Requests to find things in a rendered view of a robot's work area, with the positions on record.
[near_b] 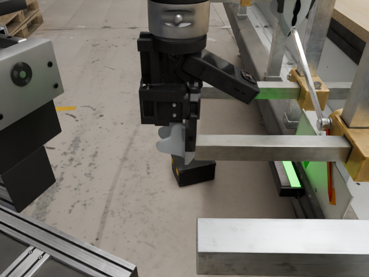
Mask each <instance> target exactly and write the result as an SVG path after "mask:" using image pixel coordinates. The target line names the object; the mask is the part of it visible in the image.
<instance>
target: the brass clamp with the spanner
mask: <svg viewBox="0 0 369 277"><path fill-rule="evenodd" d="M342 111H343V108H342V109H338V110H336V111H334V112H333V113H331V114H330V115H329V117H330V118H331V119H332V128H331V130H330V136H345V138H346V139H347V140H348V142H349V143H350V145H351V146H352V148H351V151H350V153H349V156H348V158H347V160H346V162H342V163H343V164H344V166H345V168H346V170H347V171H348V173H349V175H350V176H351V178H352V179H353V181H354V182H369V128H349V127H348V126H347V124H346V123H345V121H344V120H343V119H342V117H341V114H342Z"/></svg>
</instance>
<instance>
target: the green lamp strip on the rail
mask: <svg viewBox="0 0 369 277"><path fill-rule="evenodd" d="M282 162H283V164H284V167H285V170H286V172H287V175H288V178H289V181H290V184H291V186H292V187H300V185H299V181H298V178H297V176H296V173H295V171H294V168H293V166H292V163H291V161H282Z"/></svg>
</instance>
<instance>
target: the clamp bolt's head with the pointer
mask: <svg viewBox="0 0 369 277"><path fill-rule="evenodd" d="M327 119H328V129H327V130H326V136H330V130H331V128H332V119H331V118H330V117H328V118H327ZM321 126H322V122H321V119H318V120H317V122H316V127H317V129H321ZM327 181H328V196H329V201H330V202H331V199H332V173H331V162H327Z"/></svg>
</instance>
